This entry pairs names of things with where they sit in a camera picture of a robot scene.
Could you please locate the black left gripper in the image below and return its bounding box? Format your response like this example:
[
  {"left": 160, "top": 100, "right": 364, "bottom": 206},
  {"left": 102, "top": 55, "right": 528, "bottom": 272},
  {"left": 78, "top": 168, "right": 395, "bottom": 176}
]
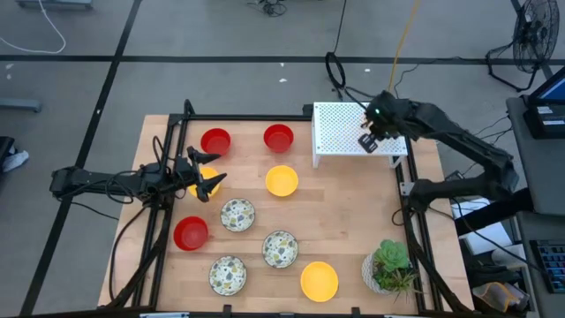
[{"left": 171, "top": 146, "right": 229, "bottom": 204}]

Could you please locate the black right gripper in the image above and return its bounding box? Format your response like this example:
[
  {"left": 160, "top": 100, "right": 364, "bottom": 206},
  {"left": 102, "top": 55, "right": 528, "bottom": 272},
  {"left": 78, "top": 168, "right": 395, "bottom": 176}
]
[{"left": 357, "top": 113, "right": 401, "bottom": 155}]

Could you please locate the yellow plastic bowl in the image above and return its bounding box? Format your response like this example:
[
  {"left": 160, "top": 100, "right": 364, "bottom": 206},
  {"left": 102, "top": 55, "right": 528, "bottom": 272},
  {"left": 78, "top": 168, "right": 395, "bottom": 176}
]
[
  {"left": 187, "top": 166, "right": 222, "bottom": 199},
  {"left": 265, "top": 164, "right": 300, "bottom": 198},
  {"left": 299, "top": 261, "right": 340, "bottom": 304}
]

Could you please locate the red plastic bowl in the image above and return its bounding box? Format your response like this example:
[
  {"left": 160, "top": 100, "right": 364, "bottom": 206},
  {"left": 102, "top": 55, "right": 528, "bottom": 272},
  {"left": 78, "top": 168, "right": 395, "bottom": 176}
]
[
  {"left": 172, "top": 216, "right": 209, "bottom": 252},
  {"left": 263, "top": 123, "right": 295, "bottom": 154},
  {"left": 200, "top": 127, "right": 232, "bottom": 158}
]

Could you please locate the leaf-patterned ceramic bowl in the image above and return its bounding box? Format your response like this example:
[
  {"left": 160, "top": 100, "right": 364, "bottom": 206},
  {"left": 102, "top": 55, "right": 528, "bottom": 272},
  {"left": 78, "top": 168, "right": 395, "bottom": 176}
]
[
  {"left": 219, "top": 197, "right": 257, "bottom": 233},
  {"left": 261, "top": 230, "right": 299, "bottom": 269},
  {"left": 208, "top": 255, "right": 248, "bottom": 297}
]

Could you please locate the white perforated metal shelf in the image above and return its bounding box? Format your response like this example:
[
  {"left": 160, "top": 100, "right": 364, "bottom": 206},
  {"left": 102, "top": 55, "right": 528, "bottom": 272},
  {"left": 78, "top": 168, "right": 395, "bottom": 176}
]
[{"left": 311, "top": 101, "right": 410, "bottom": 170}]

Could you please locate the succulent plant in white pot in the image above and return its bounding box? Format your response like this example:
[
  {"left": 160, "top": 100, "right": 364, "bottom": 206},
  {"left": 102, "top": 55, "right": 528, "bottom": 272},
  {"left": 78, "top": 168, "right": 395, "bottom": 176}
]
[{"left": 360, "top": 238, "right": 425, "bottom": 302}]

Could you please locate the black support beam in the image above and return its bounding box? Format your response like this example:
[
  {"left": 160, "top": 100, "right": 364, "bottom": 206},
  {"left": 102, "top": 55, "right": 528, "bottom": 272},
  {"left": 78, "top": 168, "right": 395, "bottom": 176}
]
[{"left": 454, "top": 187, "right": 535, "bottom": 238}]

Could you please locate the white box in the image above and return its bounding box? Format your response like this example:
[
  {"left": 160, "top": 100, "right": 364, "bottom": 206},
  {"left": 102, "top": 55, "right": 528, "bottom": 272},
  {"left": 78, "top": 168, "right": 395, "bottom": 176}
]
[{"left": 449, "top": 197, "right": 513, "bottom": 256}]

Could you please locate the grey desk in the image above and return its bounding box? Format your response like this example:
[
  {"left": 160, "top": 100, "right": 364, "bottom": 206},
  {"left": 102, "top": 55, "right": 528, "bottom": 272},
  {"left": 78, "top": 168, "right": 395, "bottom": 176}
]
[{"left": 506, "top": 95, "right": 565, "bottom": 318}]

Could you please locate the black box with labels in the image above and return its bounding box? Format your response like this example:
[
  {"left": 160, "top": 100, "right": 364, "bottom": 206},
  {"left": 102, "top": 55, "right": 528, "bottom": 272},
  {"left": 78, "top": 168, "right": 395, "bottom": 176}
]
[{"left": 523, "top": 103, "right": 565, "bottom": 140}]

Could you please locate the white shoe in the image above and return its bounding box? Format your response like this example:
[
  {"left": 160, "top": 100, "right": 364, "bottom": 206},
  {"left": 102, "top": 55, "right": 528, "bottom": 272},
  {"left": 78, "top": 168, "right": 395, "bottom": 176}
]
[{"left": 1, "top": 149, "right": 30, "bottom": 173}]

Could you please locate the laptop screen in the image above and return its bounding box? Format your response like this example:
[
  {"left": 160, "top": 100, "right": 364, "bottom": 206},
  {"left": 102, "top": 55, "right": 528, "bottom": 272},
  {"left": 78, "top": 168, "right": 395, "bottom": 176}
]
[{"left": 527, "top": 65, "right": 565, "bottom": 106}]

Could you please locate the grey floor bar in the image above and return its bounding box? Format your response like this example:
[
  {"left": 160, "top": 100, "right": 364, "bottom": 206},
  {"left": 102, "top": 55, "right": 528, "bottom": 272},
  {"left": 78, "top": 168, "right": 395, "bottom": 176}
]
[{"left": 0, "top": 97, "right": 43, "bottom": 113}]

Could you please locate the black floor fan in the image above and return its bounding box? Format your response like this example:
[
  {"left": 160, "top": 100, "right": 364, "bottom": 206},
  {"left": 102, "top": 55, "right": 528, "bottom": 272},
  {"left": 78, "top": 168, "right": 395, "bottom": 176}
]
[{"left": 485, "top": 0, "right": 561, "bottom": 93}]

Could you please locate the brown bag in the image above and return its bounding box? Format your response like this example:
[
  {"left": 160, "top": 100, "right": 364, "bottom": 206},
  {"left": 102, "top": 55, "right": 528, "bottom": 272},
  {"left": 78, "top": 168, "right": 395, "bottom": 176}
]
[{"left": 471, "top": 281, "right": 531, "bottom": 314}]

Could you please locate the black keyboard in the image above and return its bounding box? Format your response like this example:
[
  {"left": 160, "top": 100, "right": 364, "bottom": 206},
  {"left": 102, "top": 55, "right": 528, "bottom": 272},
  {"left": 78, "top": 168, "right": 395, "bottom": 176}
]
[{"left": 529, "top": 239, "right": 565, "bottom": 295}]

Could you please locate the grey floor base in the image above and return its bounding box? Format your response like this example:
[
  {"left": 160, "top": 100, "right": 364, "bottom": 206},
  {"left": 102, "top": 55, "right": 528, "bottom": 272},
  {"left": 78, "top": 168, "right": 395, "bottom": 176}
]
[{"left": 15, "top": 0, "right": 94, "bottom": 10}]

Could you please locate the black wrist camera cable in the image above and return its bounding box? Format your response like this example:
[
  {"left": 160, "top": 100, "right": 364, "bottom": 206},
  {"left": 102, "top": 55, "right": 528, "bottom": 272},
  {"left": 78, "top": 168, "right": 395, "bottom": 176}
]
[{"left": 151, "top": 134, "right": 177, "bottom": 176}]

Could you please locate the black aluminium table frame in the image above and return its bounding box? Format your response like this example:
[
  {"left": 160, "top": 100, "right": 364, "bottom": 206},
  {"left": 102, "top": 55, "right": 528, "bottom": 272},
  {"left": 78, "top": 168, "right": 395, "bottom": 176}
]
[{"left": 103, "top": 99, "right": 476, "bottom": 318}]

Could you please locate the coiled black cable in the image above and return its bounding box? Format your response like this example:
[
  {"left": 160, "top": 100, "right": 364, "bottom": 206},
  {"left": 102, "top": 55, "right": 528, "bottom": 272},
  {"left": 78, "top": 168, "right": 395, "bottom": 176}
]
[{"left": 325, "top": 51, "right": 348, "bottom": 101}]

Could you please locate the yellow hanging cable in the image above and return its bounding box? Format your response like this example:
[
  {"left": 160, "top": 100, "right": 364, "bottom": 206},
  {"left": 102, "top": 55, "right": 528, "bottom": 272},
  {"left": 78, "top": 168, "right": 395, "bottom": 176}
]
[{"left": 387, "top": 0, "right": 423, "bottom": 94}]

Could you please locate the thin black hanging cable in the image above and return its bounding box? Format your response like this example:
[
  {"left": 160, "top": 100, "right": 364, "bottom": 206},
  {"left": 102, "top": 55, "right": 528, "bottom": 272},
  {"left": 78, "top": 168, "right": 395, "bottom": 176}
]
[{"left": 333, "top": 0, "right": 349, "bottom": 54}]

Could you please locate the black arm base cable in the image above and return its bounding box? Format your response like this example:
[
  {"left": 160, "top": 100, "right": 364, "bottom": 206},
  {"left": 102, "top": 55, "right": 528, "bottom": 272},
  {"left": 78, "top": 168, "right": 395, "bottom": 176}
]
[{"left": 107, "top": 203, "right": 151, "bottom": 304}]

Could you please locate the tangled black cable bundle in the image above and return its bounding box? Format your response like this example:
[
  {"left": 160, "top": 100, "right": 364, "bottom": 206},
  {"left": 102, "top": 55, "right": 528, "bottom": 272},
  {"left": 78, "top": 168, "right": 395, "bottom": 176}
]
[{"left": 246, "top": 0, "right": 288, "bottom": 18}]

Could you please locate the white floor cable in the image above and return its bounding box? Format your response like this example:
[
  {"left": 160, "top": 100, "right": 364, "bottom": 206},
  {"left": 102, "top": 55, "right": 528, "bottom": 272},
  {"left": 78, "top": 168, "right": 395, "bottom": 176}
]
[{"left": 0, "top": 0, "right": 67, "bottom": 55}]

